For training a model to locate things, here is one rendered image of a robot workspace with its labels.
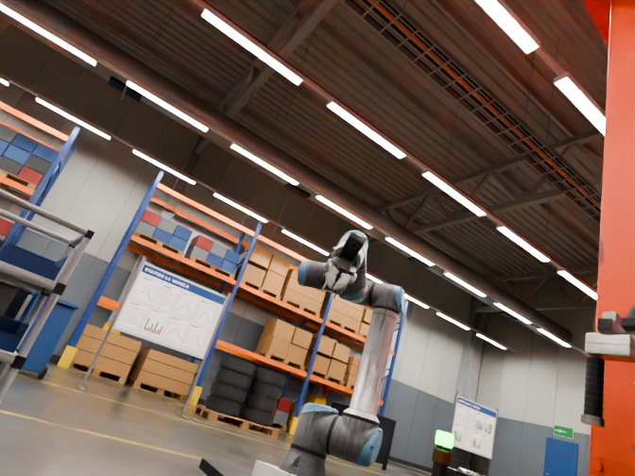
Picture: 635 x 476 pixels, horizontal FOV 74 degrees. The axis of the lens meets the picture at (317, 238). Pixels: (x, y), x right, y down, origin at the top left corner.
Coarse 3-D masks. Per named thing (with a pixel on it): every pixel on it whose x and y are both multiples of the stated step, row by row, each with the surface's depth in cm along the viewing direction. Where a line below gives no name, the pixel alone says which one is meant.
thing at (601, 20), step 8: (584, 0) 270; (592, 0) 268; (600, 0) 226; (608, 0) 224; (592, 8) 273; (600, 8) 271; (608, 8) 228; (592, 16) 277; (600, 16) 275; (608, 16) 232; (600, 24) 280; (608, 24) 278; (600, 32) 285; (608, 32) 283; (608, 40) 288
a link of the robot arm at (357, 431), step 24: (384, 288) 188; (384, 312) 183; (384, 336) 179; (384, 360) 176; (360, 384) 173; (360, 408) 168; (336, 432) 165; (360, 432) 163; (336, 456) 165; (360, 456) 160
